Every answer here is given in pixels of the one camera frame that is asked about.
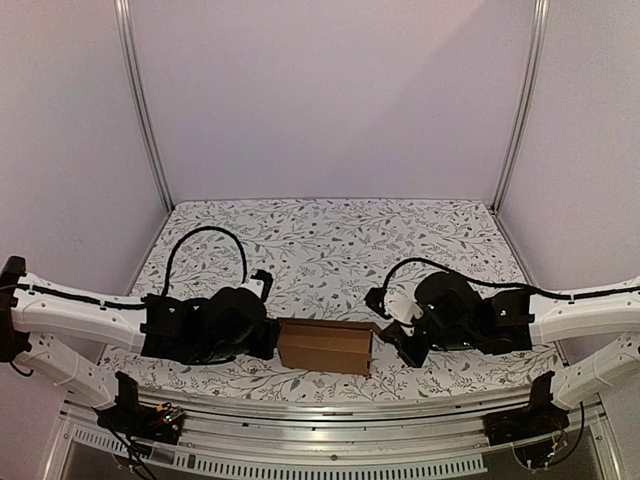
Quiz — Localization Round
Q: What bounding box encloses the brown cardboard paper box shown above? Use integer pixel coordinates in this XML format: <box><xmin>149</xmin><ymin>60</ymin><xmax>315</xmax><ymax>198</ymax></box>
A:
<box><xmin>277</xmin><ymin>318</ymin><xmax>381</xmax><ymax>377</ymax></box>

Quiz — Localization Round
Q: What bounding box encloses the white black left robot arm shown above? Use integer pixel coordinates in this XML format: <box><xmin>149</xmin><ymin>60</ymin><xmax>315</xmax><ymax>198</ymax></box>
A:
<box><xmin>1</xmin><ymin>256</ymin><xmax>280</xmax><ymax>434</ymax></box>

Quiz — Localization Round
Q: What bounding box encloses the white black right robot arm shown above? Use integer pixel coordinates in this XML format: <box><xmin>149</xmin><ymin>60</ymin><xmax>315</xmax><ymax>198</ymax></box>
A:
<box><xmin>366</xmin><ymin>271</ymin><xmax>639</xmax><ymax>436</ymax></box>

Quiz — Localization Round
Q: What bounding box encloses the floral patterned table mat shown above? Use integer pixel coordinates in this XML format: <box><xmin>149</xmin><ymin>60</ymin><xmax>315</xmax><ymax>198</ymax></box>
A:
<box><xmin>100</xmin><ymin>199</ymin><xmax>563</xmax><ymax>404</ymax></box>

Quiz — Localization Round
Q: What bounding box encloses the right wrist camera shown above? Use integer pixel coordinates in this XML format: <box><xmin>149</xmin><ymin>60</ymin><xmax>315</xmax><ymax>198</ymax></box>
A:
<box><xmin>365</xmin><ymin>287</ymin><xmax>424</xmax><ymax>328</ymax></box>

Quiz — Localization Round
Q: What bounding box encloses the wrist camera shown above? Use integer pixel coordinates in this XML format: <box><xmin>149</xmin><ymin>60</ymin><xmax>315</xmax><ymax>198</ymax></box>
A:
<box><xmin>365</xmin><ymin>287</ymin><xmax>424</xmax><ymax>328</ymax></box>
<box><xmin>242</xmin><ymin>269</ymin><xmax>274</xmax><ymax>302</ymax></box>

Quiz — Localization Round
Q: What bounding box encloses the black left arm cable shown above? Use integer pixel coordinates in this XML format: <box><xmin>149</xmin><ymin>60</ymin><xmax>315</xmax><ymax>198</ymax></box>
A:
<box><xmin>162</xmin><ymin>225</ymin><xmax>249</xmax><ymax>299</ymax></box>

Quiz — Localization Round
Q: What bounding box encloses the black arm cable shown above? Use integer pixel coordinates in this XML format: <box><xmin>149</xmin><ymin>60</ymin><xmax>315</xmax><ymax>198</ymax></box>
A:
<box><xmin>382</xmin><ymin>257</ymin><xmax>640</xmax><ymax>301</ymax></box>
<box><xmin>162</xmin><ymin>225</ymin><xmax>249</xmax><ymax>299</ymax></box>

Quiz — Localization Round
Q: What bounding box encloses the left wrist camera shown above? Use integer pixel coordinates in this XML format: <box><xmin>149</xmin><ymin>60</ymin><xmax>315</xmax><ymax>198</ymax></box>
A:
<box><xmin>242</xmin><ymin>269</ymin><xmax>274</xmax><ymax>302</ymax></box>

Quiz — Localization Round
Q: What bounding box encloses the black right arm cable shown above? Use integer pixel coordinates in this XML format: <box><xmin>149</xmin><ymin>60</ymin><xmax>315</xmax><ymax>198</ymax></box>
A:
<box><xmin>382</xmin><ymin>257</ymin><xmax>640</xmax><ymax>301</ymax></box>

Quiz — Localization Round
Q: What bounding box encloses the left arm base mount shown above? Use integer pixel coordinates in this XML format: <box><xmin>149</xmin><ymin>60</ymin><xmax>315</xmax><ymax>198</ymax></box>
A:
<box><xmin>96</xmin><ymin>372</ymin><xmax>186</xmax><ymax>445</ymax></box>

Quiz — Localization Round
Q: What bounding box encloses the aluminium front rail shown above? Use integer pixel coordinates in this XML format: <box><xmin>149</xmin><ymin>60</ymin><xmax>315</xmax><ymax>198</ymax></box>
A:
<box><xmin>42</xmin><ymin>384</ymin><xmax>626</xmax><ymax>480</ymax></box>

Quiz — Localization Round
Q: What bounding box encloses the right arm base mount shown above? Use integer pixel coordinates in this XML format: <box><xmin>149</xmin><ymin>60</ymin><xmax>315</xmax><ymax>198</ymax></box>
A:
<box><xmin>482</xmin><ymin>371</ymin><xmax>574</xmax><ymax>446</ymax></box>

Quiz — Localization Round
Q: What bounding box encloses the right aluminium frame post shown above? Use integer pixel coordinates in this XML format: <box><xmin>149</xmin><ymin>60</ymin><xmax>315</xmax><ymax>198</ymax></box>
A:
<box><xmin>490</xmin><ymin>0</ymin><xmax>550</xmax><ymax>216</ymax></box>

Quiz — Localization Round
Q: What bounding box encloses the aluminium frame post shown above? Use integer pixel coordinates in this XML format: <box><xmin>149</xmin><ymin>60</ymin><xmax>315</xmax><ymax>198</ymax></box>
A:
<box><xmin>490</xmin><ymin>0</ymin><xmax>550</xmax><ymax>216</ymax></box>
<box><xmin>114</xmin><ymin>0</ymin><xmax>175</xmax><ymax>214</ymax></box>

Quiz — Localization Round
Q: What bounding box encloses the left aluminium frame post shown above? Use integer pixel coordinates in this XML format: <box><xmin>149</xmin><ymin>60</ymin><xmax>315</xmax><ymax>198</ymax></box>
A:
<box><xmin>114</xmin><ymin>0</ymin><xmax>175</xmax><ymax>214</ymax></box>

